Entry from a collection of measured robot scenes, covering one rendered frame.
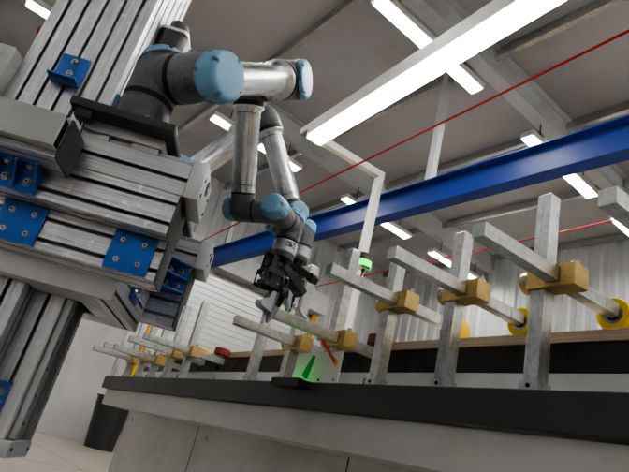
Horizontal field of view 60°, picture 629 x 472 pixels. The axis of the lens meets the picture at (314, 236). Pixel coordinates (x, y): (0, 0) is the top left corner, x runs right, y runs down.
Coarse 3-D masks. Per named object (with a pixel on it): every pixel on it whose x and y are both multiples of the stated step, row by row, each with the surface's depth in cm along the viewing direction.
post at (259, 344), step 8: (264, 320) 220; (256, 336) 219; (264, 336) 218; (256, 344) 216; (264, 344) 218; (256, 352) 215; (256, 360) 214; (248, 368) 214; (256, 368) 214; (248, 376) 210
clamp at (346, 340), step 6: (342, 330) 171; (342, 336) 170; (348, 336) 169; (354, 336) 171; (336, 342) 171; (342, 342) 168; (348, 342) 169; (354, 342) 170; (342, 348) 173; (348, 348) 171; (354, 348) 170
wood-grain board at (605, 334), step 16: (496, 336) 149; (512, 336) 144; (560, 336) 133; (576, 336) 130; (592, 336) 126; (608, 336) 123; (624, 336) 120; (240, 352) 275; (272, 352) 247; (352, 352) 200
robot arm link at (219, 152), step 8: (232, 128) 201; (224, 136) 200; (232, 136) 200; (216, 144) 196; (224, 144) 197; (232, 144) 198; (200, 152) 194; (208, 152) 194; (216, 152) 195; (224, 152) 196; (232, 152) 199; (200, 160) 191; (208, 160) 193; (216, 160) 195; (224, 160) 198; (216, 168) 197
